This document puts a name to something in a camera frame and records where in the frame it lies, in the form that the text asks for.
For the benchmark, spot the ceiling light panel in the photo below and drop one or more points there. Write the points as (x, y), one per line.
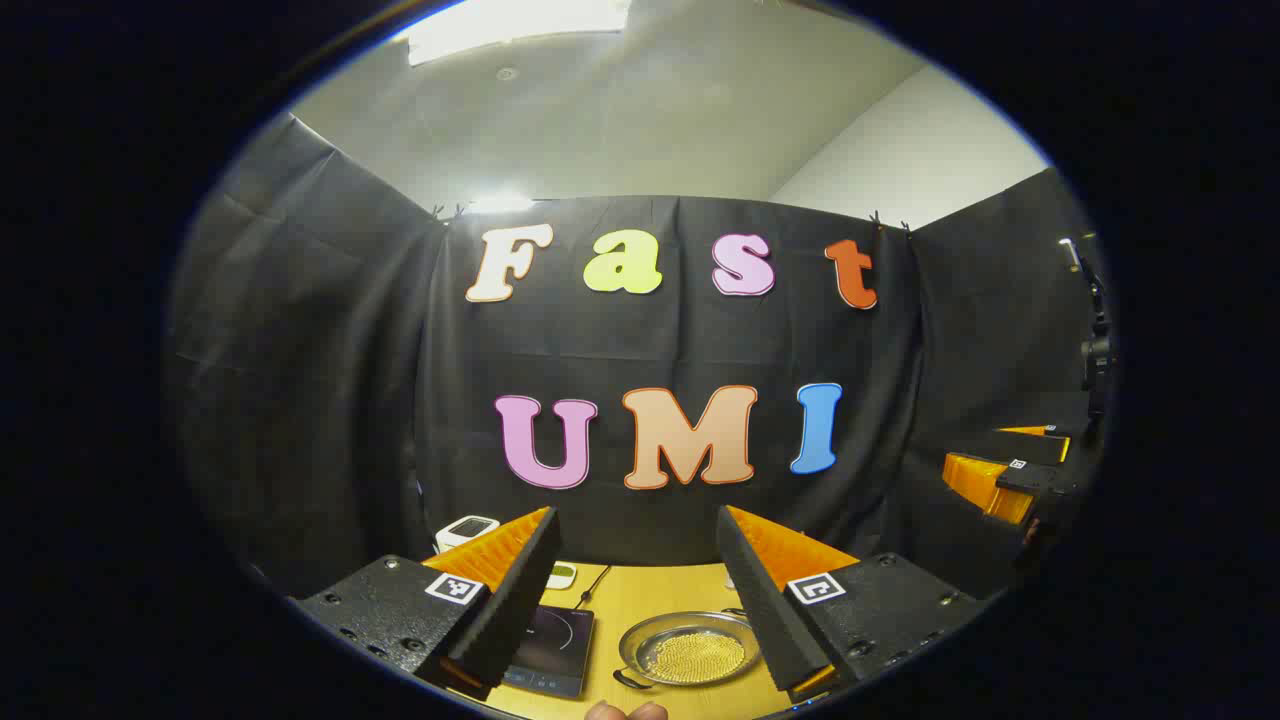
(510, 25)

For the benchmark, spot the white toaster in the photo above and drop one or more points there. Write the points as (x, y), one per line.
(466, 531)

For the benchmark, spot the black backdrop cloth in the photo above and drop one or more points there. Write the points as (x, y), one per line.
(330, 380)

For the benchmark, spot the white divided bean plate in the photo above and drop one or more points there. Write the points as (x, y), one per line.
(562, 575)

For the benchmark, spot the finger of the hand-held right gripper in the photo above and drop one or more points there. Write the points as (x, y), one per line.
(1040, 445)
(1030, 478)

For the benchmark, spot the stainless steel pot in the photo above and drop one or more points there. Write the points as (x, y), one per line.
(648, 640)

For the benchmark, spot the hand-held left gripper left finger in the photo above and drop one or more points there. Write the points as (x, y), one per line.
(520, 600)

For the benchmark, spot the black induction cooktop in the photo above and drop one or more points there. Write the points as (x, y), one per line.
(555, 640)

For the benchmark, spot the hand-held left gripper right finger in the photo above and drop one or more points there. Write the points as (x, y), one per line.
(765, 610)

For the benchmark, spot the pile of soybeans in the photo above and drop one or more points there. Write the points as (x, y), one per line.
(697, 657)

